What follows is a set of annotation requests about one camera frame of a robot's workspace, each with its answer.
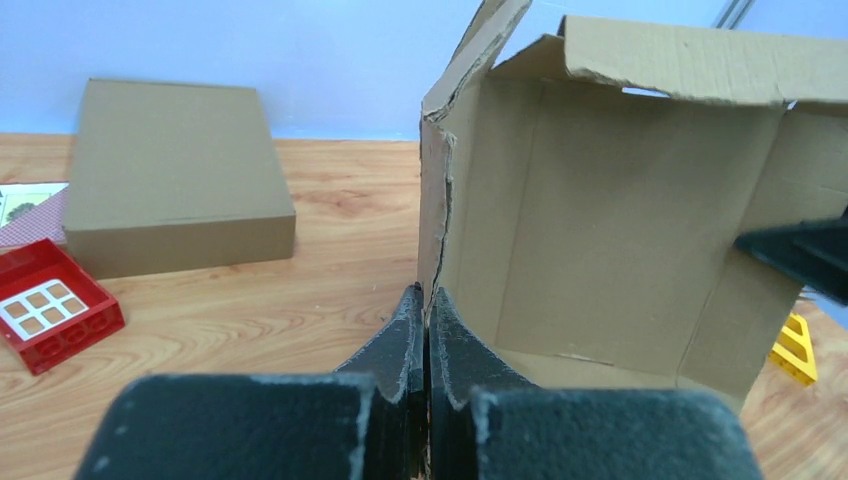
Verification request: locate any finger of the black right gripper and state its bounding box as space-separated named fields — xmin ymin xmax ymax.
xmin=733 ymin=215 xmax=847 ymax=305

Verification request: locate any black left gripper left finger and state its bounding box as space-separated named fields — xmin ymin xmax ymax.
xmin=76 ymin=284 xmax=424 ymax=479

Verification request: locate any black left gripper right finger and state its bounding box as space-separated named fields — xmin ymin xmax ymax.
xmin=429 ymin=289 xmax=762 ymax=479

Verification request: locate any brown cardboard box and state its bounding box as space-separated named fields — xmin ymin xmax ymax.
xmin=62 ymin=79 xmax=296 ymax=279
xmin=418 ymin=1 xmax=847 ymax=411

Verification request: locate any closed brown cardboard box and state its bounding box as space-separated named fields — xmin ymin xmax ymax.
xmin=62 ymin=79 xmax=296 ymax=279

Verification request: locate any yellow plastic triangle block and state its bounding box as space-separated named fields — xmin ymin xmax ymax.
xmin=768 ymin=313 xmax=818 ymax=387

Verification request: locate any red plastic window block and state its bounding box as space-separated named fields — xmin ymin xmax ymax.
xmin=1 ymin=239 xmax=126 ymax=376

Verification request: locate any playing card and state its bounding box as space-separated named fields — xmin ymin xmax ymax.
xmin=1 ymin=182 xmax=68 ymax=250

